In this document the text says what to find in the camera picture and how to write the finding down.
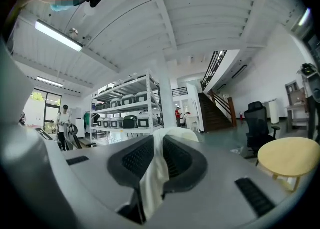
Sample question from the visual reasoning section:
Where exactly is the dark green appliance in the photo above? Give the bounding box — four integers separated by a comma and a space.
122, 115, 139, 130

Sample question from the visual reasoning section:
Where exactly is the round wooden table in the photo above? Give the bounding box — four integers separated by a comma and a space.
256, 136, 320, 193

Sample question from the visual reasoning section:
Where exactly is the white side table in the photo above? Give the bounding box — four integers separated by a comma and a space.
184, 111, 201, 133

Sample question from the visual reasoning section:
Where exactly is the black mesh office chair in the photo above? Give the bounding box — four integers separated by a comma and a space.
243, 101, 282, 159

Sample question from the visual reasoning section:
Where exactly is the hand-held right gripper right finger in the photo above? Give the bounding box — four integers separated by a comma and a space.
162, 134, 209, 196

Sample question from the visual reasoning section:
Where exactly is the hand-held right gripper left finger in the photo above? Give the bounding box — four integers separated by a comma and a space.
107, 134, 155, 225

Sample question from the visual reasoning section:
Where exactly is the cream clothes garment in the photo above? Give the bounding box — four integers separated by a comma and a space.
139, 126, 200, 222

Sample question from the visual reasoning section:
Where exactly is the black ring-headrest office chair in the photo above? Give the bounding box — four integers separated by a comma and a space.
63, 123, 98, 151

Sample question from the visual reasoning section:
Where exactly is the blue face mask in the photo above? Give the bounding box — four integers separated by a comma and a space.
49, 0, 75, 13

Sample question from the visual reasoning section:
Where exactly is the glass entrance door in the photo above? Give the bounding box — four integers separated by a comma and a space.
24, 88, 63, 134

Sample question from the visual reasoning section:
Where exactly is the dark wooden staircase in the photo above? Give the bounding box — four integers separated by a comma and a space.
198, 89, 238, 132

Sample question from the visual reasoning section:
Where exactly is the ceiling light strip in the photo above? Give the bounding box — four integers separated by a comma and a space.
298, 7, 313, 27
36, 75, 65, 89
34, 18, 84, 53

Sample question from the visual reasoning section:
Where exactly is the grey open cabinet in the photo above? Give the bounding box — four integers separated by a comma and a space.
284, 80, 310, 134

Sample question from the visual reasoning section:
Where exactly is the black metal railing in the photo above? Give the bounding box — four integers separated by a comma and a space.
171, 50, 229, 98

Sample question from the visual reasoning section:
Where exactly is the white metal shelving unit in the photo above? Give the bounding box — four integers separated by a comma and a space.
89, 71, 165, 141

